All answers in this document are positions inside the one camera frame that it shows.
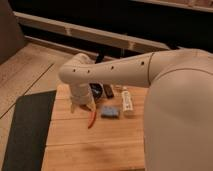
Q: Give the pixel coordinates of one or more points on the dark grey floor mat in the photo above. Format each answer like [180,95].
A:
[28,133]

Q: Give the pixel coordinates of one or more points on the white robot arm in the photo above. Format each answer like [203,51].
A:
[178,108]

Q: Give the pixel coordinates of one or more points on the white tube bottle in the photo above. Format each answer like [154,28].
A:
[127,104]

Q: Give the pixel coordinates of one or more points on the wooden table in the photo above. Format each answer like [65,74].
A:
[110,145]

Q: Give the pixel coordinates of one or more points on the small clear glass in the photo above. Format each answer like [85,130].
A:
[118,88]

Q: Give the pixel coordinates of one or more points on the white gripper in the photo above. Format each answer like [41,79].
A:
[81,95]

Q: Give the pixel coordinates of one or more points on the black furniture leg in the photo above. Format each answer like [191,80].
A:
[99,58]

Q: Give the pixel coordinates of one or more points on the red chili pepper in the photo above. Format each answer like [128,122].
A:
[92,115]

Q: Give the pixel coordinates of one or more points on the dark ceramic bowl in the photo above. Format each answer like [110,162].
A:
[97,90]

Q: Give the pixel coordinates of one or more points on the small dark brown box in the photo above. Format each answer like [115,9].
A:
[108,91]

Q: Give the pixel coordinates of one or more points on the blue sponge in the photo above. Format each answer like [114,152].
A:
[109,111]

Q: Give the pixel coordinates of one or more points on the white wooden shelf rail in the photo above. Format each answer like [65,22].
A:
[90,34]

